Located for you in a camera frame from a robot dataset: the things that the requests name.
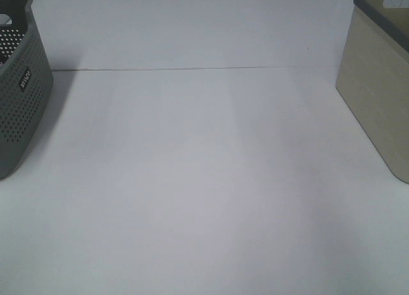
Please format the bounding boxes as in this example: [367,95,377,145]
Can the beige plastic basket grey rim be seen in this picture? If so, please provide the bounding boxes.
[336,0,408,183]

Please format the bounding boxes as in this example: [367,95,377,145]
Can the grey perforated plastic basket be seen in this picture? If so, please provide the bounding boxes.
[1,0,54,178]

